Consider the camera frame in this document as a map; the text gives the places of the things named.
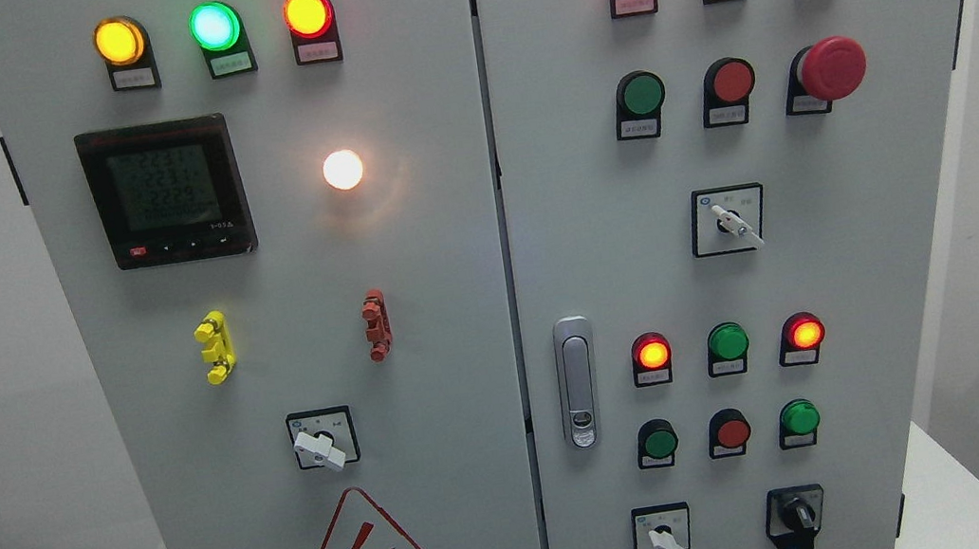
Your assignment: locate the black knob selector switch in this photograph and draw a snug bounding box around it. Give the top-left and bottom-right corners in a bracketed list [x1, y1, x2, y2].
[765, 483, 824, 549]

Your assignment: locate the red terminal connector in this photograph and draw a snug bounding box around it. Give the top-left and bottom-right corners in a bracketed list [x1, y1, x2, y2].
[360, 287, 393, 363]

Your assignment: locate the red lit indicator lower left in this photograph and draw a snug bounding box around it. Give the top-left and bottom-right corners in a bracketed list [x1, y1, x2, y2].
[629, 331, 674, 388]

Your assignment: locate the white lit indicator light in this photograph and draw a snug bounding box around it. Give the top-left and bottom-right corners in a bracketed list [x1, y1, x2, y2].
[322, 149, 365, 192]

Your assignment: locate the green push button upper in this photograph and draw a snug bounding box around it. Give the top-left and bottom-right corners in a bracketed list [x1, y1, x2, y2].
[615, 70, 666, 141]

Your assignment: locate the green push button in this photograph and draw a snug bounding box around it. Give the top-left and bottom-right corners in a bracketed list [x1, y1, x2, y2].
[636, 419, 680, 470]
[615, 70, 666, 141]
[777, 399, 822, 450]

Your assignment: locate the green push button lower left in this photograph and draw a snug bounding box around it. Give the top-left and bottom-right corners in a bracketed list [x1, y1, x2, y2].
[636, 419, 680, 470]

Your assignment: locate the left grey cabinet door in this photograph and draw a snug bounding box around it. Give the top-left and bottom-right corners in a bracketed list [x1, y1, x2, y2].
[0, 0, 541, 549]

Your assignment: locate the grey cabinet door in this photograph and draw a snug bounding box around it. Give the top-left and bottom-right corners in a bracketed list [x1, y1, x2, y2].
[0, 0, 541, 549]
[476, 0, 959, 549]

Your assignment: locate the green indicator lower middle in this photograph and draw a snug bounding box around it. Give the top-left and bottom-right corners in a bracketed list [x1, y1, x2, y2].
[706, 322, 750, 378]

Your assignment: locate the right grey cabinet door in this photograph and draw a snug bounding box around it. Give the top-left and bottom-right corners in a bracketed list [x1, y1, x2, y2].
[476, 0, 959, 549]

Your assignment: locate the yellow terminal connector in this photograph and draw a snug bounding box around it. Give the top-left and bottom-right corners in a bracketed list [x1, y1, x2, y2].
[194, 310, 237, 386]

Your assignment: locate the red push button lower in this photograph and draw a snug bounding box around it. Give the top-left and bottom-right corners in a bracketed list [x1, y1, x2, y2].
[708, 409, 752, 459]

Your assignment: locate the red push button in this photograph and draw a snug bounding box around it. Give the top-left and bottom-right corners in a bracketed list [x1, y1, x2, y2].
[701, 57, 756, 129]
[708, 409, 752, 459]

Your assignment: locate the red push button upper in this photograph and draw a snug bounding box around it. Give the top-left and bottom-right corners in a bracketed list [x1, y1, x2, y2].
[701, 57, 756, 129]

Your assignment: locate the red lit indicator lower right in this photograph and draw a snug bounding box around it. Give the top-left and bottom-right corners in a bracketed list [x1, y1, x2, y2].
[780, 311, 826, 367]

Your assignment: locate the red lit indicator light left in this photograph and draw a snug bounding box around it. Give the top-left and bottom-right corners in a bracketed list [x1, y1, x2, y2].
[282, 0, 343, 65]

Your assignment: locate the black digital power meter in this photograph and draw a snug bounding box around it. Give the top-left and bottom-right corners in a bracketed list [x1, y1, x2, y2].
[75, 113, 258, 270]

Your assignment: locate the green push button lower right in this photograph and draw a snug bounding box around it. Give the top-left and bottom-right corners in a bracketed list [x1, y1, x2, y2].
[777, 399, 822, 450]

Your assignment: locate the green lit indicator light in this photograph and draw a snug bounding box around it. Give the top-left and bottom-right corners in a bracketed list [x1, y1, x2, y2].
[188, 0, 258, 81]

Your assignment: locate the red emergency stop mushroom button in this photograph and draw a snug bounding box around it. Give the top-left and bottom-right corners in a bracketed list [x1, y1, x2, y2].
[785, 34, 867, 118]

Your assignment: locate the yellow indicator light top left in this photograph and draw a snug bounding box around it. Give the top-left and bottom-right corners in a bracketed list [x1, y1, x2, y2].
[92, 15, 162, 92]

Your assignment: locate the silver door latch handle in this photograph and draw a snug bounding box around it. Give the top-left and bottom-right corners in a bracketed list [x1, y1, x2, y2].
[552, 315, 600, 450]

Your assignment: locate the white selector switch left door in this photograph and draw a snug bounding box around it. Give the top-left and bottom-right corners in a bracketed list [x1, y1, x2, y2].
[284, 405, 361, 472]

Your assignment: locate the white selector switch upper right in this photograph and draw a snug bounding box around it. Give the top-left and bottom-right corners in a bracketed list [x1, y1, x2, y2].
[690, 183, 765, 258]

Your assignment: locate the white selector switch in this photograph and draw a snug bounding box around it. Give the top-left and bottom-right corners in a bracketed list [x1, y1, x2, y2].
[629, 501, 693, 549]
[690, 183, 765, 258]

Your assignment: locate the white selector switch bottom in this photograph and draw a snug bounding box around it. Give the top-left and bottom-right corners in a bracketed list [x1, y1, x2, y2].
[629, 501, 693, 549]

